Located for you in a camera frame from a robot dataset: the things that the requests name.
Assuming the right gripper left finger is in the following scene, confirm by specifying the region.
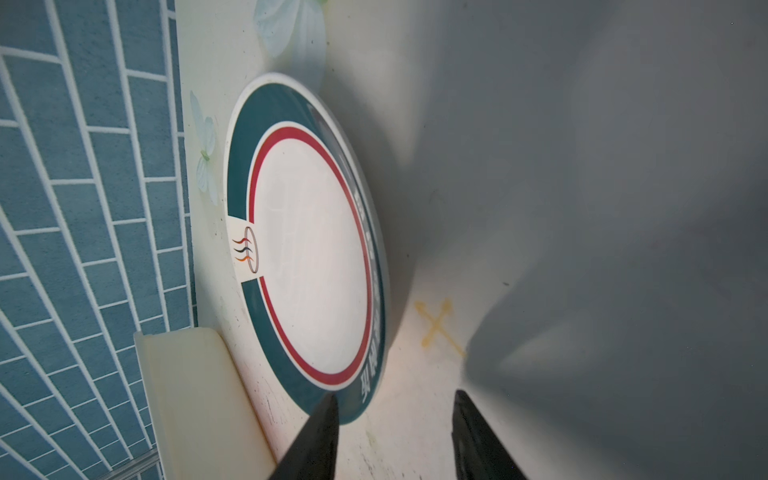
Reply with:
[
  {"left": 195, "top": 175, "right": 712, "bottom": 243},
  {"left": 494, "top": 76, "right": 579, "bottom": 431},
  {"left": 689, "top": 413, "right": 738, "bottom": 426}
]
[{"left": 269, "top": 393, "right": 340, "bottom": 480}]

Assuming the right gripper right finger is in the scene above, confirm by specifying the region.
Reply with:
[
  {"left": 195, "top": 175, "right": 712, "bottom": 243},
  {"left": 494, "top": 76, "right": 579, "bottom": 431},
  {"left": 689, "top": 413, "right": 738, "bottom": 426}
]
[{"left": 451, "top": 389, "right": 527, "bottom": 480}]

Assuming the green red ring plate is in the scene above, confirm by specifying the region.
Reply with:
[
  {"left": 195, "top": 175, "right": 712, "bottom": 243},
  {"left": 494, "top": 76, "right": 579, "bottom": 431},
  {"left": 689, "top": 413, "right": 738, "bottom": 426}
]
[{"left": 223, "top": 72, "right": 389, "bottom": 424}]

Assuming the white plastic bin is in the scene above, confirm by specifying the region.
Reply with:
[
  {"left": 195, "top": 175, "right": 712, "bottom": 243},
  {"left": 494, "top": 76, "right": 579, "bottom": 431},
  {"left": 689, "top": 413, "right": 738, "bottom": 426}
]
[{"left": 134, "top": 328, "right": 277, "bottom": 479}]

